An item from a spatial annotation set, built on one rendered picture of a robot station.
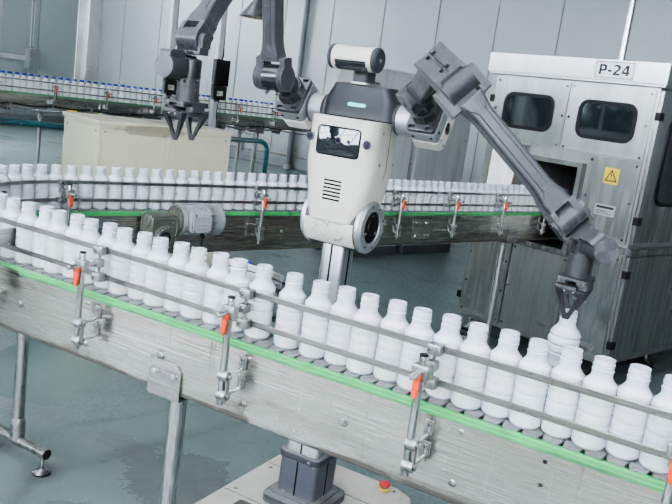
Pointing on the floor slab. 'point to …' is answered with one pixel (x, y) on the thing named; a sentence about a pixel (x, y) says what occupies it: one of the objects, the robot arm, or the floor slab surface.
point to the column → (88, 40)
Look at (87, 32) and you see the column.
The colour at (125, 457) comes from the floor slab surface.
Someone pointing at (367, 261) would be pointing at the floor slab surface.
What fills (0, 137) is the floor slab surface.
